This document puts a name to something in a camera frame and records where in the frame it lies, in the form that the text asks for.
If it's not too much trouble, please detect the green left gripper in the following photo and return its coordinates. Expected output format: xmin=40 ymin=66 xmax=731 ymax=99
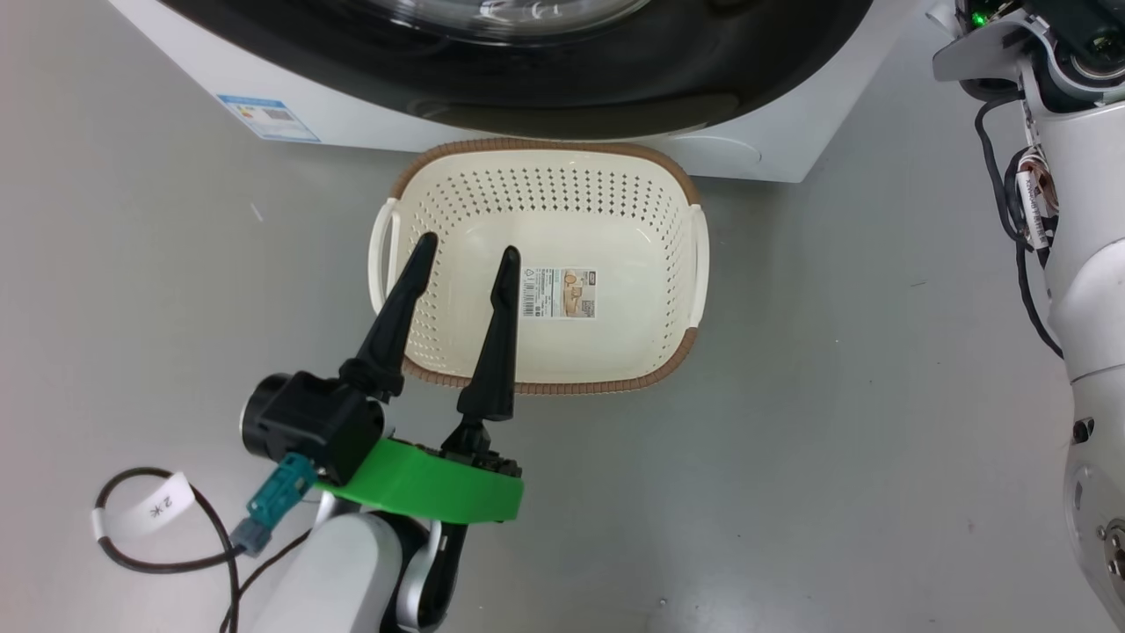
xmin=314 ymin=231 xmax=526 ymax=526

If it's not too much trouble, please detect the black washing machine door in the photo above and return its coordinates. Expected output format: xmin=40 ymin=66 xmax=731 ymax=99
xmin=158 ymin=0 xmax=875 ymax=140

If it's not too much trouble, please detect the cream perforated laundry basket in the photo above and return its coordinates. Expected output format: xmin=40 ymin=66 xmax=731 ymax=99
xmin=367 ymin=138 xmax=709 ymax=396

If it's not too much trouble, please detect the white front-load washing machine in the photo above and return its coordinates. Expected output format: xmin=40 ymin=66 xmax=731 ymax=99
xmin=105 ymin=0 xmax=933 ymax=184

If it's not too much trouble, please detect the product label sticker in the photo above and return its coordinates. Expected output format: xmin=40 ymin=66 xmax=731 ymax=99
xmin=520 ymin=266 xmax=599 ymax=320

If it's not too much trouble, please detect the blue energy label sticker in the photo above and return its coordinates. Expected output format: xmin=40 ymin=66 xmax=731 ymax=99
xmin=216 ymin=94 xmax=321 ymax=143

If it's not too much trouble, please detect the teal cable connector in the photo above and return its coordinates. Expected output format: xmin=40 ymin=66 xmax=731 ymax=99
xmin=230 ymin=454 xmax=317 ymax=557

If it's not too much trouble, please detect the black cable with white tag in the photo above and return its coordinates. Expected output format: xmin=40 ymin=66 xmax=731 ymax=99
xmin=91 ymin=467 xmax=313 ymax=633

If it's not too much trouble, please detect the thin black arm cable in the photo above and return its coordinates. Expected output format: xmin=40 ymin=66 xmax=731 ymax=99
xmin=974 ymin=92 xmax=1064 ymax=360

